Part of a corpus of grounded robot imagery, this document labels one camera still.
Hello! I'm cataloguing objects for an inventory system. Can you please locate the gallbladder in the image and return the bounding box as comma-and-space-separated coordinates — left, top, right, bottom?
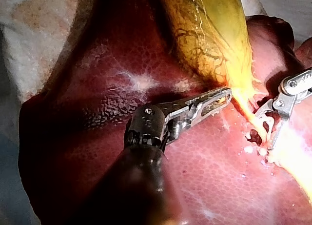
157, 0, 254, 90

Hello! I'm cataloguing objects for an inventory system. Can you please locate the dark red liver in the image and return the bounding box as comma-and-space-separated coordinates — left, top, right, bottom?
18, 0, 312, 225

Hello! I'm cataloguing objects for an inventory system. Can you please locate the left arm instrument jaw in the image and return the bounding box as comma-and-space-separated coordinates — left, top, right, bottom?
189, 91, 233, 125
187, 86, 233, 109

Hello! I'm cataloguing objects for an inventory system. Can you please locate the right arm instrument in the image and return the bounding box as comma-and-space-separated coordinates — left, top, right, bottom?
272, 68, 312, 120

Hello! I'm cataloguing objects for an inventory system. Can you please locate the white clip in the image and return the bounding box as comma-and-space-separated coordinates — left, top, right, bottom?
261, 115, 275, 140

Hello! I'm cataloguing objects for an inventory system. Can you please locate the left arm instrument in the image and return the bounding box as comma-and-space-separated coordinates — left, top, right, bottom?
123, 100, 195, 153

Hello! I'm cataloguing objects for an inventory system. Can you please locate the thin tube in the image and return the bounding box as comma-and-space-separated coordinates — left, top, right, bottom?
233, 89, 265, 144

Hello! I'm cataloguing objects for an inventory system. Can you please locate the right arm instrument jaw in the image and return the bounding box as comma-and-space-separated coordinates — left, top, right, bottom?
267, 117, 290, 151
254, 99, 275, 119

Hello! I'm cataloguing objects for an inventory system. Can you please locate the pale fatty tissue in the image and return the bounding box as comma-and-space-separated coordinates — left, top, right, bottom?
243, 126, 312, 195

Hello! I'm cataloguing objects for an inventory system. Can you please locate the white cloth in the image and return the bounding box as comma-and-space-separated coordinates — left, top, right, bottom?
237, 0, 312, 50
0, 0, 98, 106

